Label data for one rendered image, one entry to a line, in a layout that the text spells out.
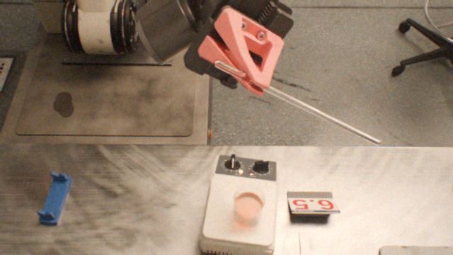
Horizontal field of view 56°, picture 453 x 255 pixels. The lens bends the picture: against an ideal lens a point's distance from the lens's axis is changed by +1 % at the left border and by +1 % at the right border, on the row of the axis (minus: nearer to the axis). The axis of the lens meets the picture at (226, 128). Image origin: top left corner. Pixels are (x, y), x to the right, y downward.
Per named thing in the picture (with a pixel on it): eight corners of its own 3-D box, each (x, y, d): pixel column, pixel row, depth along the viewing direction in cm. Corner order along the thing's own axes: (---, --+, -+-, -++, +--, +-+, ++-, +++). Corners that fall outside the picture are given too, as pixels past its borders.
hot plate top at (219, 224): (212, 175, 78) (212, 173, 77) (277, 183, 77) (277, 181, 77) (201, 238, 72) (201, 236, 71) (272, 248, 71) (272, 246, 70)
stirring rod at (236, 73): (376, 143, 43) (211, 63, 34) (380, 139, 43) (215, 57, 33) (379, 147, 42) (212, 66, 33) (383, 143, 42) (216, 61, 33)
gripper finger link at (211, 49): (258, 24, 31) (233, -23, 38) (207, 97, 34) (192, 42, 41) (324, 62, 34) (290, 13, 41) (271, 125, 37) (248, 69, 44)
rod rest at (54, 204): (56, 176, 86) (50, 168, 83) (72, 178, 86) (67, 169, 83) (39, 223, 81) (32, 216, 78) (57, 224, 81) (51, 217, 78)
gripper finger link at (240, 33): (243, 45, 32) (221, -4, 39) (195, 114, 35) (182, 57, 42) (309, 80, 35) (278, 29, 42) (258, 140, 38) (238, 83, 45)
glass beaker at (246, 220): (257, 235, 71) (260, 217, 65) (226, 224, 72) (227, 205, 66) (267, 204, 75) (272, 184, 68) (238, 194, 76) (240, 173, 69)
